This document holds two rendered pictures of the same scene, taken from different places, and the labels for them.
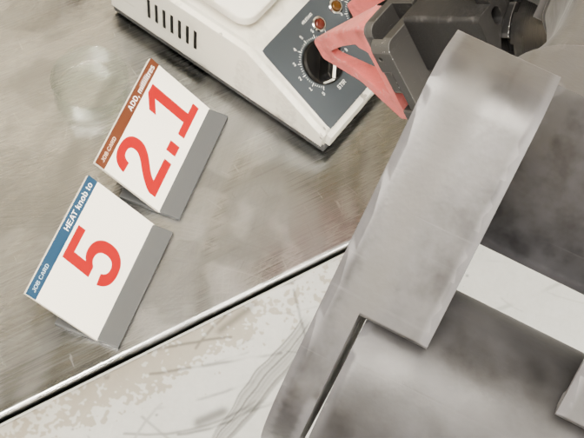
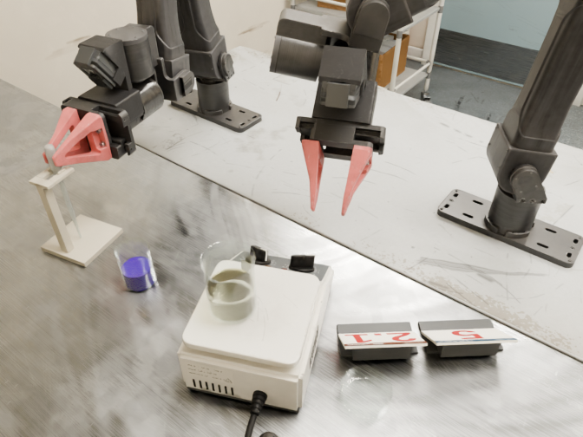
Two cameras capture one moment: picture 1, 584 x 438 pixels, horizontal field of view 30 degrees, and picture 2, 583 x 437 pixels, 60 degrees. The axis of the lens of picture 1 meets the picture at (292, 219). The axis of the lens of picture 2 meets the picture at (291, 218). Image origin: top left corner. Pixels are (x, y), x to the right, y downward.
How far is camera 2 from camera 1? 0.72 m
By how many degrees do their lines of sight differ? 60
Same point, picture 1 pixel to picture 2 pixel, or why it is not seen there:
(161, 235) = (423, 325)
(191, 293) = (440, 304)
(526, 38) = (370, 75)
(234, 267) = (414, 293)
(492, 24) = (370, 84)
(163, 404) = (495, 294)
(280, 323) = (426, 269)
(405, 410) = not seen: outside the picture
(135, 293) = (461, 322)
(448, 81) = not seen: outside the picture
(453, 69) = not seen: outside the picture
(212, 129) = (349, 328)
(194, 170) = (379, 325)
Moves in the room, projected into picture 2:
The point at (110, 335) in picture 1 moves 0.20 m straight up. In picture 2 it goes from (488, 323) to (539, 192)
